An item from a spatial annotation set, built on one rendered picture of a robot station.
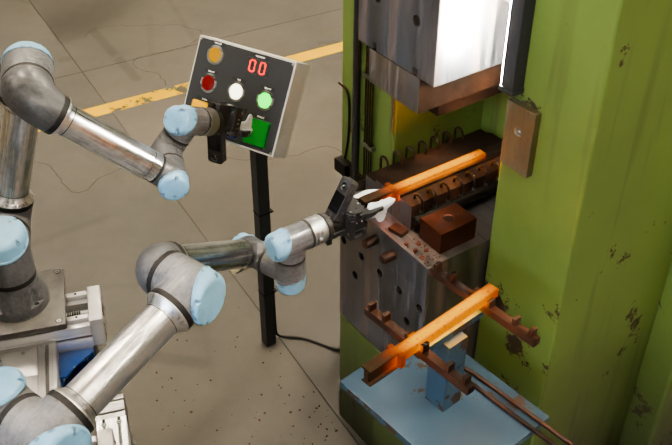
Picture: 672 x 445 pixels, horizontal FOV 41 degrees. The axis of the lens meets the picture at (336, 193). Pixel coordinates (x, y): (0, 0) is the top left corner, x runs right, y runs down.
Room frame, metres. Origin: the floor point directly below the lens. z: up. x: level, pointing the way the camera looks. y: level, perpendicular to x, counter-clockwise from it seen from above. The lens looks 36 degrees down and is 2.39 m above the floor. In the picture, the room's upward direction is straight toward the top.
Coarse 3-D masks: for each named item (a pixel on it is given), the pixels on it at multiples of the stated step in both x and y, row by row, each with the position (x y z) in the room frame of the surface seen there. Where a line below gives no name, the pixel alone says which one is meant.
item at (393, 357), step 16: (496, 288) 1.53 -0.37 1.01; (464, 304) 1.48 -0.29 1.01; (480, 304) 1.49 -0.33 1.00; (448, 320) 1.43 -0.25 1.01; (416, 336) 1.38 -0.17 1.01; (432, 336) 1.39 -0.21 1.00; (384, 352) 1.32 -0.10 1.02; (400, 352) 1.33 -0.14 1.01; (368, 368) 1.28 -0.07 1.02; (384, 368) 1.30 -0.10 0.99; (400, 368) 1.31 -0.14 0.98; (368, 384) 1.27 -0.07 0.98
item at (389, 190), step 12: (468, 156) 2.08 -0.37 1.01; (480, 156) 2.08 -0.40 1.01; (432, 168) 2.02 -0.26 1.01; (444, 168) 2.02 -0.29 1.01; (456, 168) 2.03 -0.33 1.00; (408, 180) 1.96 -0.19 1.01; (420, 180) 1.96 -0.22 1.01; (372, 192) 1.90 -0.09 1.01; (384, 192) 1.90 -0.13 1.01; (396, 192) 1.90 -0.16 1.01
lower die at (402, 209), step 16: (448, 144) 2.18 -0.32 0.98; (464, 144) 2.16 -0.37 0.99; (480, 144) 2.17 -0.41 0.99; (416, 160) 2.10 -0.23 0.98; (432, 160) 2.08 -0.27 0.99; (448, 160) 2.08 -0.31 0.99; (480, 160) 2.07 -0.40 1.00; (496, 160) 2.08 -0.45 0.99; (368, 176) 2.02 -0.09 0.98; (384, 176) 2.00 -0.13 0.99; (400, 176) 2.00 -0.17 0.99; (448, 176) 2.00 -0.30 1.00; (464, 176) 2.00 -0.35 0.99; (480, 176) 2.00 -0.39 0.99; (496, 176) 2.03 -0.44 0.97; (416, 192) 1.93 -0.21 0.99; (464, 192) 1.97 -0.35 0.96; (400, 208) 1.90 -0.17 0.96; (416, 208) 1.87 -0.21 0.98
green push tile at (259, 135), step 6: (252, 120) 2.22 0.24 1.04; (258, 120) 2.21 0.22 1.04; (252, 126) 2.21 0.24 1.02; (258, 126) 2.20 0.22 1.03; (264, 126) 2.19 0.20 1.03; (252, 132) 2.20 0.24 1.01; (258, 132) 2.19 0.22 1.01; (264, 132) 2.18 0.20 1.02; (246, 138) 2.19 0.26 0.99; (252, 138) 2.19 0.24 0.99; (258, 138) 2.18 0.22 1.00; (264, 138) 2.17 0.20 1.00; (252, 144) 2.18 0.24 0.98; (258, 144) 2.17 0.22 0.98; (264, 144) 2.16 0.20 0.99
